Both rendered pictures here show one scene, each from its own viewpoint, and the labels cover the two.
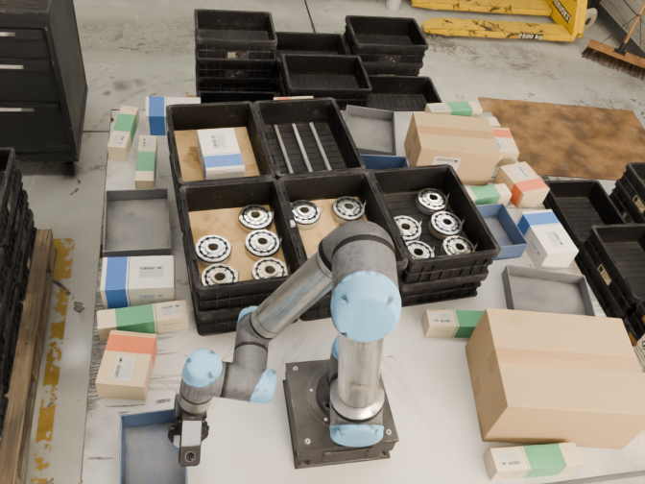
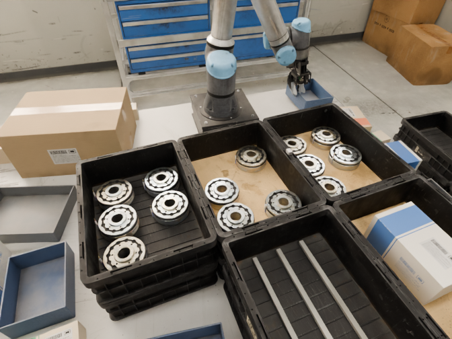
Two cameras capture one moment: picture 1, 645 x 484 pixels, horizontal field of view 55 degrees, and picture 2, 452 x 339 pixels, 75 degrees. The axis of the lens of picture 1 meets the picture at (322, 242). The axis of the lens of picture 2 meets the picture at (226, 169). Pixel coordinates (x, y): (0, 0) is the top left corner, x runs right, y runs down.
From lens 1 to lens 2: 2.07 m
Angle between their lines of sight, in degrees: 89
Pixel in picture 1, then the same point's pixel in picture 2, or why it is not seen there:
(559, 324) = (57, 126)
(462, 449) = (150, 121)
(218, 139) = (441, 255)
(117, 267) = (405, 155)
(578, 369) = (64, 105)
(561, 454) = not seen: hidden behind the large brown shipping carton
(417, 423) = (174, 128)
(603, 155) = not seen: outside the picture
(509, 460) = not seen: hidden behind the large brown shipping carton
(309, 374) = (243, 114)
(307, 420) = (239, 97)
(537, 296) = (34, 221)
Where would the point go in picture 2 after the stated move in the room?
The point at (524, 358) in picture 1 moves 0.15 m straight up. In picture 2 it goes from (101, 105) to (89, 68)
